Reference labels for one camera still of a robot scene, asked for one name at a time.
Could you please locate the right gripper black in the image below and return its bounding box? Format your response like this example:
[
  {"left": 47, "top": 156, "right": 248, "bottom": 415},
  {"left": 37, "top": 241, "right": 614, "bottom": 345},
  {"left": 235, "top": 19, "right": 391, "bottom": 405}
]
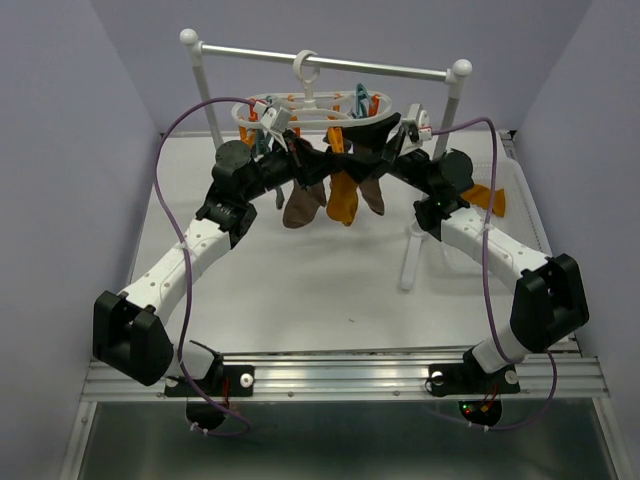
[{"left": 326, "top": 112, "right": 437, "bottom": 197}]

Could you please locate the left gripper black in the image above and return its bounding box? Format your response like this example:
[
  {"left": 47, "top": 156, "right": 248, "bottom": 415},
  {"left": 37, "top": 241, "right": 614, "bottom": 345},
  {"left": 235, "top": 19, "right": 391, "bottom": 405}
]
[{"left": 241, "top": 130, "right": 338, "bottom": 202}]

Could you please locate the beige striped sock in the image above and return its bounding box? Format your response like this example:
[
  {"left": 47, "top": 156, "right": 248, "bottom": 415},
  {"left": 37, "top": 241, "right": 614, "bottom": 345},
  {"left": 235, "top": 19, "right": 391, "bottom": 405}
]
[{"left": 359, "top": 179, "right": 385, "bottom": 216}]

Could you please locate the white round clip hanger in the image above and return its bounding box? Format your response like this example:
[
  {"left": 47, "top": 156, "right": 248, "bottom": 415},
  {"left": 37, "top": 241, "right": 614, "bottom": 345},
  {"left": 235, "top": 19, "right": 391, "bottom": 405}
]
[{"left": 231, "top": 50, "right": 393, "bottom": 130}]

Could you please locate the yellow sock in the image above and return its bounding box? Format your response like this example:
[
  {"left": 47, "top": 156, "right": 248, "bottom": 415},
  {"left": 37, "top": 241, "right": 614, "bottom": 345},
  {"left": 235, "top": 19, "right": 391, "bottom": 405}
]
[
  {"left": 326, "top": 172, "right": 359, "bottom": 227},
  {"left": 461, "top": 184, "right": 507, "bottom": 217}
]

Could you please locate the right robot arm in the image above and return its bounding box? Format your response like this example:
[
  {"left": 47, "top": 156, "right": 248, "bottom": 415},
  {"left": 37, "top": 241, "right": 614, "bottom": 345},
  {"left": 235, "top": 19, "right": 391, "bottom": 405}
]
[{"left": 343, "top": 115, "right": 589, "bottom": 390}]

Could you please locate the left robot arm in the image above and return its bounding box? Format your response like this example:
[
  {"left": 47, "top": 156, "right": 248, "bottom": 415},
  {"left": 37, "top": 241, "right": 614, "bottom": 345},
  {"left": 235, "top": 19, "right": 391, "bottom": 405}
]
[{"left": 92, "top": 131, "right": 331, "bottom": 386}]

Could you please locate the teal clothespin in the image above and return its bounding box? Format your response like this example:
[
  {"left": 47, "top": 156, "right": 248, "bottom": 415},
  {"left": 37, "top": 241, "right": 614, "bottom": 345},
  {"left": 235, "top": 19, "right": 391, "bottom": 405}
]
[{"left": 353, "top": 83, "right": 370, "bottom": 119}]

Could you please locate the white clothes rack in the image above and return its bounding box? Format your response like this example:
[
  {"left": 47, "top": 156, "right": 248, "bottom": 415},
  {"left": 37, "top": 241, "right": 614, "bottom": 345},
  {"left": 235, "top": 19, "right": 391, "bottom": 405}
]
[{"left": 179, "top": 28, "right": 473, "bottom": 292}]

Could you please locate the white plastic basket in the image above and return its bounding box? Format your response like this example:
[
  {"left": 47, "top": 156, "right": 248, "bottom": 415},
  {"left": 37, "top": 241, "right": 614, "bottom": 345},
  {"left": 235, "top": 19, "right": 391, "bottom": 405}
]
[{"left": 439, "top": 158, "right": 544, "bottom": 274}]

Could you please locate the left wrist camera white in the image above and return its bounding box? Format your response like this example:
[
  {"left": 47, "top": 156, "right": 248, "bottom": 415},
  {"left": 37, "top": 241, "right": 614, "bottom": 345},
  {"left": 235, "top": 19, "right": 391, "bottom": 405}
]
[{"left": 259, "top": 106, "right": 292, "bottom": 135}]

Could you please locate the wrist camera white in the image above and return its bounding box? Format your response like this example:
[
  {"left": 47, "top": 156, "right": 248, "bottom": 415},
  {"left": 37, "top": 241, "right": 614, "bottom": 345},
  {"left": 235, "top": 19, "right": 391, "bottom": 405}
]
[
  {"left": 259, "top": 106, "right": 292, "bottom": 135},
  {"left": 400, "top": 103, "right": 432, "bottom": 155}
]

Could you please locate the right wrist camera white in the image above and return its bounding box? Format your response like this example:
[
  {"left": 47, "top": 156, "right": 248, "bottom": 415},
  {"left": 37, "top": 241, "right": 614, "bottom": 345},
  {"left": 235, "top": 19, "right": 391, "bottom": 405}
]
[{"left": 400, "top": 103, "right": 432, "bottom": 155}]

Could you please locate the aluminium rail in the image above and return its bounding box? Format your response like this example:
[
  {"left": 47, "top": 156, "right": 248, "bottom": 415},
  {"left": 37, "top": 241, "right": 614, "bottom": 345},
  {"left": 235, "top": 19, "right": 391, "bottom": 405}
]
[{"left": 81, "top": 353, "right": 609, "bottom": 403}]

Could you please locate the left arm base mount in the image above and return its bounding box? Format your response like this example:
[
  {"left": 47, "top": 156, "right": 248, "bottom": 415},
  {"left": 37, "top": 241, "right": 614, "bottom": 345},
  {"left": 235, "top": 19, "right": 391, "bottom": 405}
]
[{"left": 164, "top": 340, "right": 255, "bottom": 398}]

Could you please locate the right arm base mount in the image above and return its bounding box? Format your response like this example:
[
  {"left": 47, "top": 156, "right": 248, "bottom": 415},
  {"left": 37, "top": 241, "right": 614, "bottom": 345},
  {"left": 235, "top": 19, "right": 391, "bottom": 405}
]
[{"left": 425, "top": 363, "right": 521, "bottom": 397}]

